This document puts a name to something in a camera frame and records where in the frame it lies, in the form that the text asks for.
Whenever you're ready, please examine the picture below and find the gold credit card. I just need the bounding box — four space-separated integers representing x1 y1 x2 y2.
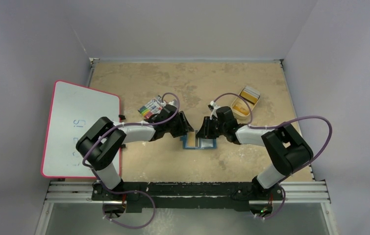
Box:
186 132 199 148

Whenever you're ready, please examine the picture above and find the blue card holder wallet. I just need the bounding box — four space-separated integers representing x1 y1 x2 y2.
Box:
180 130 217 150

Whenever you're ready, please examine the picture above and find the beige oval card tray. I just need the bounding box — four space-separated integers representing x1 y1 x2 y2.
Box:
231 98 254 120

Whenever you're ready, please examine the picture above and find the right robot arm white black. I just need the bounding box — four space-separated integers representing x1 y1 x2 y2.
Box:
196 103 313 199

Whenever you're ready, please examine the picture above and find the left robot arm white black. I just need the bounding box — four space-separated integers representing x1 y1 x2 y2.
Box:
75 104 194 200

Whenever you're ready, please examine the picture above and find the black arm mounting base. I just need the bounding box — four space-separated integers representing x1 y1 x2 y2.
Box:
91 182 284 214

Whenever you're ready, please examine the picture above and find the pack of coloured markers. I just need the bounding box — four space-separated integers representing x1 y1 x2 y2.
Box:
138 95 166 119

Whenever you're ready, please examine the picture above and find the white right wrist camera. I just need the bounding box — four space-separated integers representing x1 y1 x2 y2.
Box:
208 101 221 119

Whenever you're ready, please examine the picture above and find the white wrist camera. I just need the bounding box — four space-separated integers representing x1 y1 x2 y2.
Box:
167 99 179 108
208 101 221 119

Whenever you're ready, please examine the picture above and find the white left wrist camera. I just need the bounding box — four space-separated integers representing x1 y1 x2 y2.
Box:
167 99 179 108

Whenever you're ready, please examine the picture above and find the whiteboard with pink frame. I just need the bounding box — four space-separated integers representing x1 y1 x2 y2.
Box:
41 80 121 178

